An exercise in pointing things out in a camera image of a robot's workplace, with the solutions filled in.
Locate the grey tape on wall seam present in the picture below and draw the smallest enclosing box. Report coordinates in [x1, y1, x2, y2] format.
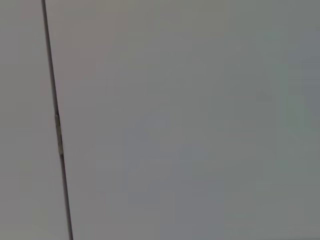
[54, 113, 65, 159]

